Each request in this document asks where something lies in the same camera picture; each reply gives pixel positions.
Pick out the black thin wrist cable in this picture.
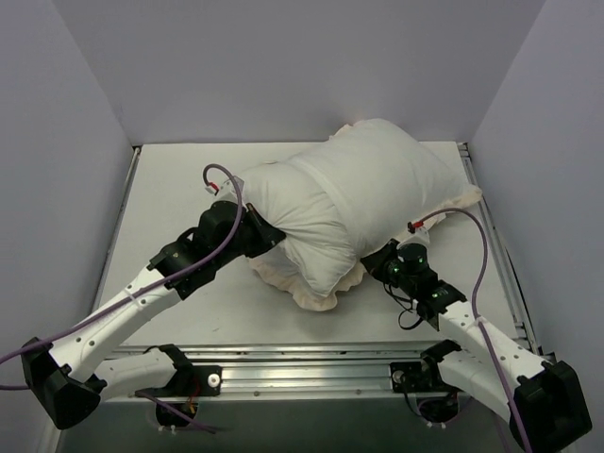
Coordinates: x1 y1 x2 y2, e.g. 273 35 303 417
386 282 430 332

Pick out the grey and cream pillowcase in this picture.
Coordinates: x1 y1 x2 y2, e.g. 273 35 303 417
247 117 483 313

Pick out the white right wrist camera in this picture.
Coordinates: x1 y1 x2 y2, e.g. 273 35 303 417
406 221 430 247

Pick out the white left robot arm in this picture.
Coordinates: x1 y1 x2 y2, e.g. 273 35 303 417
21 201 286 429

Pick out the white pillow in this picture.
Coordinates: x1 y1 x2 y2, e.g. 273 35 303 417
238 162 363 311

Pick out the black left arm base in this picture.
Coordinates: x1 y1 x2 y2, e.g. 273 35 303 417
135 344 223 433

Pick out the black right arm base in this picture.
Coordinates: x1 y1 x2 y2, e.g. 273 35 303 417
389 340 465 429

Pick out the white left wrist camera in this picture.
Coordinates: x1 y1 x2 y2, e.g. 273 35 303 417
204 176 244 204

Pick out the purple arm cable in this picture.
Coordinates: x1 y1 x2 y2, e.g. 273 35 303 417
410 208 534 453
0 162 246 433

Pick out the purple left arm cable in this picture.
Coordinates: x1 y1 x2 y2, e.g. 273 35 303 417
0 162 246 433

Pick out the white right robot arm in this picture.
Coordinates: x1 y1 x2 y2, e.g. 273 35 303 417
361 240 593 452

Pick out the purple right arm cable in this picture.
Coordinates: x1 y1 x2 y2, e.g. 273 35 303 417
410 208 534 453

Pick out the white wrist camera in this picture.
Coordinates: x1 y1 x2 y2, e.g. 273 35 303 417
204 176 244 204
406 221 430 247

